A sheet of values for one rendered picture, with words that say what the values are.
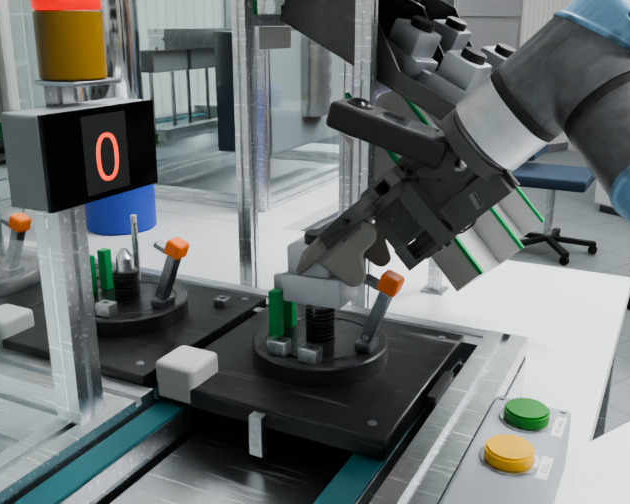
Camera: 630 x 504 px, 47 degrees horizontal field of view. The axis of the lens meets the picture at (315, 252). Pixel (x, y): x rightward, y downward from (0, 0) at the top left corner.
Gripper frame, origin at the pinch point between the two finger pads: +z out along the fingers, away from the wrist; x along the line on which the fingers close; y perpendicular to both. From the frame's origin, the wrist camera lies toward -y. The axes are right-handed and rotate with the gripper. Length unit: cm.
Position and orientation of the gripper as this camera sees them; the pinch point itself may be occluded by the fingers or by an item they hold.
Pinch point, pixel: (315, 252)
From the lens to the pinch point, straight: 72.6
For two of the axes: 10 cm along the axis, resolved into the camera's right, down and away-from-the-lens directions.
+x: 4.5, -2.7, 8.5
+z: -6.5, 5.6, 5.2
